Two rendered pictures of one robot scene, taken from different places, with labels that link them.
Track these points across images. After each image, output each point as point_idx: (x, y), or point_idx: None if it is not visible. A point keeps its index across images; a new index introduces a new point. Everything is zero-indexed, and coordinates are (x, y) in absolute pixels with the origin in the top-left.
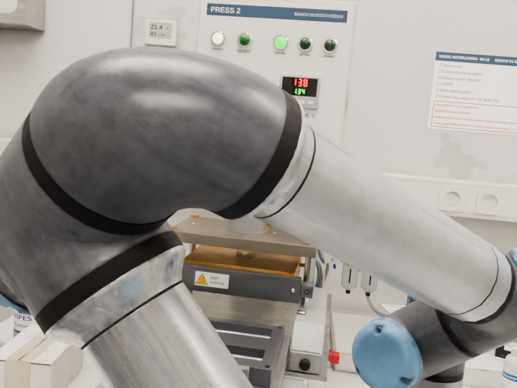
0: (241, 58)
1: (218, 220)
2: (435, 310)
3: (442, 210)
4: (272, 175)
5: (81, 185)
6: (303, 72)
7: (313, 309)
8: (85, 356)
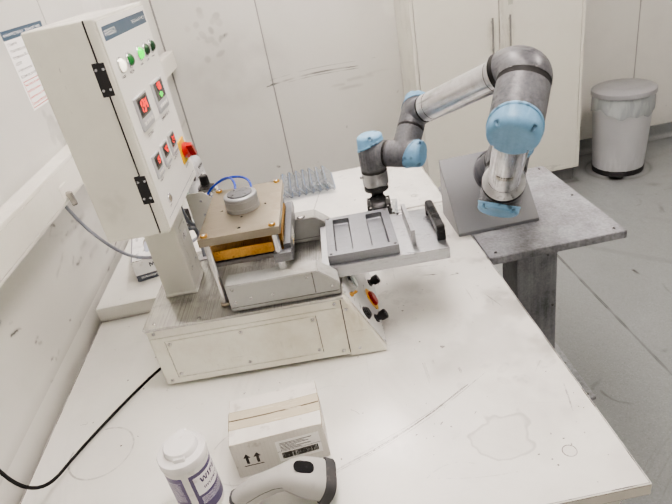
0: (134, 79)
1: (212, 225)
2: (418, 126)
3: None
4: None
5: None
6: (153, 76)
7: None
8: (212, 444)
